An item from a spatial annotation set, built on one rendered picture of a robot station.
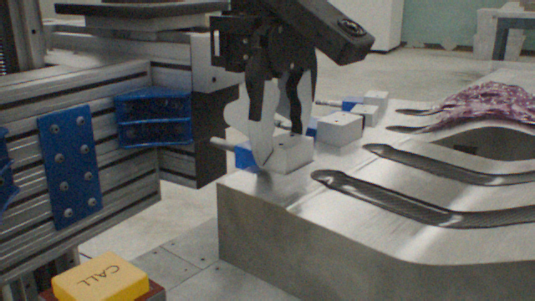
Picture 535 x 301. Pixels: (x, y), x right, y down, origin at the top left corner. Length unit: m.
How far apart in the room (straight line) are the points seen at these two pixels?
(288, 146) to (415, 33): 7.39
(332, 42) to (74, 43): 0.65
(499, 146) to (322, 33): 0.35
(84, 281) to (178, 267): 0.11
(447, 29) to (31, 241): 7.33
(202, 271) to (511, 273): 0.29
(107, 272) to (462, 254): 0.29
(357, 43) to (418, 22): 7.40
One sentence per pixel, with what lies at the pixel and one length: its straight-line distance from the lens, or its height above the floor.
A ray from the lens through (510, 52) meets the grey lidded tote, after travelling 7.05.
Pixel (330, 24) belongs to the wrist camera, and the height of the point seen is 1.04.
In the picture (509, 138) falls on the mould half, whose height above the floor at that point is 0.88.
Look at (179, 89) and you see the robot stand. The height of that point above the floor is 0.90.
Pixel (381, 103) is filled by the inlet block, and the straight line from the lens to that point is 0.85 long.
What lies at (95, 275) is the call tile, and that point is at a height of 0.84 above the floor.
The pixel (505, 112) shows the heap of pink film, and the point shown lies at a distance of 0.73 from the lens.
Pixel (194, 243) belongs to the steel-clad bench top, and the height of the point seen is 0.80.
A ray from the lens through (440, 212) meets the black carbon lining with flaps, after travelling 0.46.
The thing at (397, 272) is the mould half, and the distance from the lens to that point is 0.38.
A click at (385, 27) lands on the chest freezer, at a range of 7.05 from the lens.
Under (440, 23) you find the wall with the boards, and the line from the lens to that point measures 7.77.
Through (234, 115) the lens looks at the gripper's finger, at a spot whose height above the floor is 0.94.
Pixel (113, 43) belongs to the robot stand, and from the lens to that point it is 0.90.
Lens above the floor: 1.08
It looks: 21 degrees down
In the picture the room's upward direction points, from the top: straight up
